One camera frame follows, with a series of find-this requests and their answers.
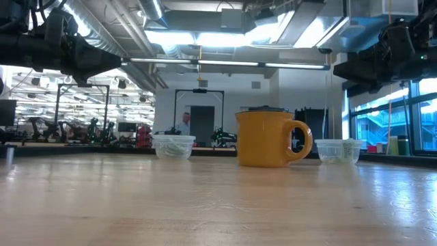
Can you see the silver ventilation duct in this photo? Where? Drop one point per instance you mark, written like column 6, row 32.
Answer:
column 152, row 8

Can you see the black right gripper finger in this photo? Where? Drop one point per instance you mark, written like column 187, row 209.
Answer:
column 362, row 89
column 362, row 71

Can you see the black robot station frame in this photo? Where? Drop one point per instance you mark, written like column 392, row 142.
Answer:
column 82, row 85
column 199, row 91

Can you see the green banknote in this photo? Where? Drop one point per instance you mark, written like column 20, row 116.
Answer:
column 172, row 149

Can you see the black monitor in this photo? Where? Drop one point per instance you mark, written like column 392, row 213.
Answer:
column 7, row 112

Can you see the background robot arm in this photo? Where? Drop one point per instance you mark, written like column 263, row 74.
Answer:
column 223, row 136

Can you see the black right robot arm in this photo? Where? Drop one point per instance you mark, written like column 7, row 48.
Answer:
column 426, row 68

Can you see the person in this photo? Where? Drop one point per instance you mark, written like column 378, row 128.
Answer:
column 184, row 125

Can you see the dark door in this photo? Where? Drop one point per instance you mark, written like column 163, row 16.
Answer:
column 202, row 124

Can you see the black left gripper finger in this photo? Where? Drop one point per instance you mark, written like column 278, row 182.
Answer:
column 99, row 59
column 82, row 78

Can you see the black cabinet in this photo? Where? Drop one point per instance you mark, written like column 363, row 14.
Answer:
column 317, row 126

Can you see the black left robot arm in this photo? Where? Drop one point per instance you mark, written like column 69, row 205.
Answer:
column 20, row 48

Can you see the light green bottle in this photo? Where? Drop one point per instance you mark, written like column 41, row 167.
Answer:
column 392, row 145

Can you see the small white box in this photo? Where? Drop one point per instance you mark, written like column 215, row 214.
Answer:
column 379, row 148

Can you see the red box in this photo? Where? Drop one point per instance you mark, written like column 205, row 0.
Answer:
column 371, row 149

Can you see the red equipment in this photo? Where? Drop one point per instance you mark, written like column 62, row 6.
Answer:
column 143, row 136

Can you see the yellow mug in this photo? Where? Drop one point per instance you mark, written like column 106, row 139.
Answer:
column 263, row 140

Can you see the dark green bottle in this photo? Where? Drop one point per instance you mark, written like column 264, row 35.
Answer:
column 404, row 145

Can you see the long LED light bar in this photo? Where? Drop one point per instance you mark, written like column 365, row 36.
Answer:
column 225, row 63

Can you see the large window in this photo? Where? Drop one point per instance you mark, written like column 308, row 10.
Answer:
column 385, row 116

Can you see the black aluminium table frame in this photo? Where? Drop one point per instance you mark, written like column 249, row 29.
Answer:
column 102, row 150

